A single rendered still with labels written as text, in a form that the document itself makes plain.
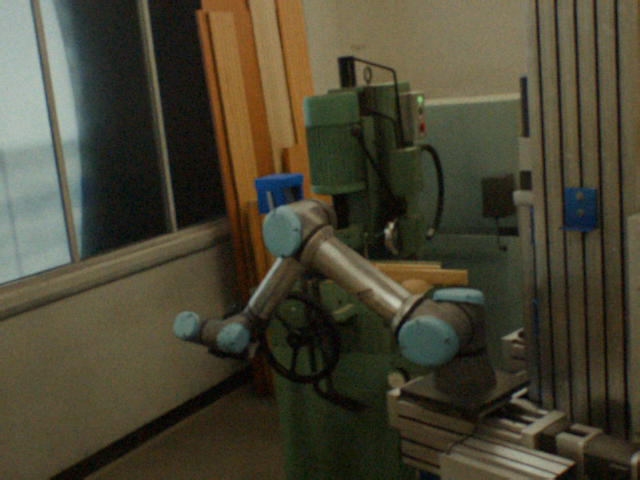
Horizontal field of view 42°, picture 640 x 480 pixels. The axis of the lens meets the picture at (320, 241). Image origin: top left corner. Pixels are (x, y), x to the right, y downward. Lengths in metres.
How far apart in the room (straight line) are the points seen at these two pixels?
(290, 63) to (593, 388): 2.99
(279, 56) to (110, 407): 2.02
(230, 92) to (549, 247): 2.45
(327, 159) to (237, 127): 1.55
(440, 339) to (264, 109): 2.74
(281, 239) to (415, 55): 3.22
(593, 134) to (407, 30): 3.30
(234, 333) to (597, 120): 1.02
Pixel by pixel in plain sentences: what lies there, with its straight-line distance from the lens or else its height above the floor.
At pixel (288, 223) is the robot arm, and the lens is 1.92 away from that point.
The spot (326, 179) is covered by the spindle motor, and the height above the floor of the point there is 1.25.
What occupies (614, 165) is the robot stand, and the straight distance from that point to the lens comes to 1.85.
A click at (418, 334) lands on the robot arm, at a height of 1.01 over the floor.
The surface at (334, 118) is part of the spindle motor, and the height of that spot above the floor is 1.43.
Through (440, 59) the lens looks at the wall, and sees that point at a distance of 4.99.
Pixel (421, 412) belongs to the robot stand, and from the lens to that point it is 2.09.
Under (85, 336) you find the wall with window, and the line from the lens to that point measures 3.64.
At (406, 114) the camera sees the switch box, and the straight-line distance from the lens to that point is 2.88.
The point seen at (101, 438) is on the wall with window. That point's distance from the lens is 3.79.
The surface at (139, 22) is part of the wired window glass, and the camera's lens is 4.02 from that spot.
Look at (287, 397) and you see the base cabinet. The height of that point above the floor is 0.53.
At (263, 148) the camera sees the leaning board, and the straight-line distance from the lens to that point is 4.34.
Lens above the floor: 1.57
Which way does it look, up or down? 11 degrees down
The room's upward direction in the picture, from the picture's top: 6 degrees counter-clockwise
